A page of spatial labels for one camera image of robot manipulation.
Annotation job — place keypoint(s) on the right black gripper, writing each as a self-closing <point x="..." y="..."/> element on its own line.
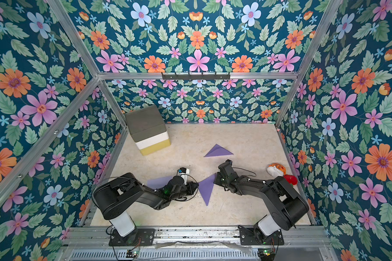
<point x="220" y="178"/>

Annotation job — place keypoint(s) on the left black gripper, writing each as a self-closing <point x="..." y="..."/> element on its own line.
<point x="188" y="187"/>

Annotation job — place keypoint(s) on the purple square paper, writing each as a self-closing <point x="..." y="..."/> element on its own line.
<point x="218" y="151"/>
<point x="206" y="188"/>

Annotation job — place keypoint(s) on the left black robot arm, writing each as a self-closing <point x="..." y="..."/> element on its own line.
<point x="116" y="196"/>

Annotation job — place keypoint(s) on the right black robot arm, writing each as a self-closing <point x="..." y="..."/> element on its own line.
<point x="285" y="205"/>

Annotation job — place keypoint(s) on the left pale purple paper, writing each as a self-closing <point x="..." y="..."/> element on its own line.
<point x="158" y="182"/>

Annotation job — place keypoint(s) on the orange white plush toy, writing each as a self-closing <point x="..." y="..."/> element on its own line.
<point x="276" y="170"/>

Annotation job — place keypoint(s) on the red plush toy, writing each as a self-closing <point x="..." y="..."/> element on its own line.
<point x="293" y="180"/>

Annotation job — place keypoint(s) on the grey white yellow block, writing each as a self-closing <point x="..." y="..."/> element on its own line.
<point x="148" y="130"/>

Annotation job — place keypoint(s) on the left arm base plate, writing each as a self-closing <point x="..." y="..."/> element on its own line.
<point x="140" y="236"/>

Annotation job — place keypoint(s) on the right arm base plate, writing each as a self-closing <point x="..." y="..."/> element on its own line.
<point x="250" y="236"/>

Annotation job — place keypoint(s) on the black hook rail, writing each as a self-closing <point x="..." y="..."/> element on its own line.
<point x="195" y="76"/>

